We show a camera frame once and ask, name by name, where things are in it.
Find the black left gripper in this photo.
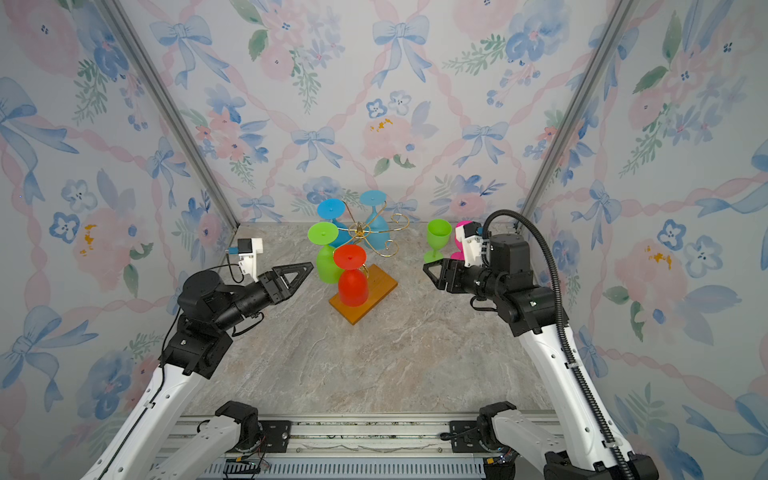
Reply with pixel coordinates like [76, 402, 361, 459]
[214, 263, 311, 337]

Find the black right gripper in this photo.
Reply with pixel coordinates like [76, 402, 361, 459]
[424, 260, 505, 305]

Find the pink wine glass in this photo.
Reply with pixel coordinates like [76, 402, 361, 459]
[451, 221, 474, 260]

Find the green wine glass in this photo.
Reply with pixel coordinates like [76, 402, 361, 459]
[424, 219, 453, 263]
[308, 221, 343, 284]

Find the red wine glass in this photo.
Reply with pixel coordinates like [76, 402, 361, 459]
[334, 244, 368, 307]

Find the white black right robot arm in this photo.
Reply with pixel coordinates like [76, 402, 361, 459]
[423, 234, 659, 479]

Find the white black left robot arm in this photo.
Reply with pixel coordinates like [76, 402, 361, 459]
[84, 262, 314, 479]

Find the blue wine glass right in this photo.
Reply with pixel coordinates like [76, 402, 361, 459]
[360, 190, 390, 251]

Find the blue wine glass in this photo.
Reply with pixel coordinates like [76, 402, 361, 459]
[317, 198, 351, 248]
[360, 190, 390, 251]

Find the blue wine glass left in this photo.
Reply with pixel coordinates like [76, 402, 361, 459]
[317, 198, 351, 248]

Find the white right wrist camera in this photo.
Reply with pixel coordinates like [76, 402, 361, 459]
[463, 221, 484, 267]

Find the gold wire rack wooden base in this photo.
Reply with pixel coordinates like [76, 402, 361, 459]
[328, 190, 411, 325]

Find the aluminium rail base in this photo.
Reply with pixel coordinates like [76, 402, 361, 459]
[110, 410, 631, 480]

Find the aluminium corner post left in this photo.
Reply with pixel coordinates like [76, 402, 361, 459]
[95, 0, 239, 230]

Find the aluminium corner post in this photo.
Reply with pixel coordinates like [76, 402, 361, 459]
[520, 0, 636, 220]
[95, 0, 239, 230]

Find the aluminium corner post right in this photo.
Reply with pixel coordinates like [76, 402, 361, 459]
[520, 0, 636, 220]

